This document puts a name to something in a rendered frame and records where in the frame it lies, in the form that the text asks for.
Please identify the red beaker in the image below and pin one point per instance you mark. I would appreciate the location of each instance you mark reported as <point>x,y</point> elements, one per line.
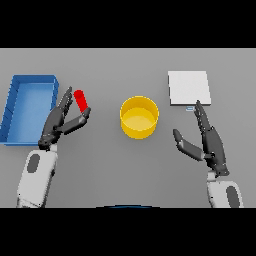
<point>80,100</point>

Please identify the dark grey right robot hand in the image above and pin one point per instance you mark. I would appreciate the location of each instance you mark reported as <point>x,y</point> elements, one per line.
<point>213,146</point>

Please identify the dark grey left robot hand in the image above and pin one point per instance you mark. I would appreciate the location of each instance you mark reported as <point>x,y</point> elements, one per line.
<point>55,124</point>

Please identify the yellow bowl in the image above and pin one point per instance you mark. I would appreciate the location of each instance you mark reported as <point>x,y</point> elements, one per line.
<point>139,117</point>

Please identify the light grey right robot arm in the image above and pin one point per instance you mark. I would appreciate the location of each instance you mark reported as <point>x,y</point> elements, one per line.
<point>222,192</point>

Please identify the pale square measuring scale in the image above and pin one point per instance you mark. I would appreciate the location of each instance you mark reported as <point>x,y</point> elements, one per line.
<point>189,88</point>

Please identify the blue tray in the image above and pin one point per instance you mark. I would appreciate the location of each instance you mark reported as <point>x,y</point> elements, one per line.
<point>29,110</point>

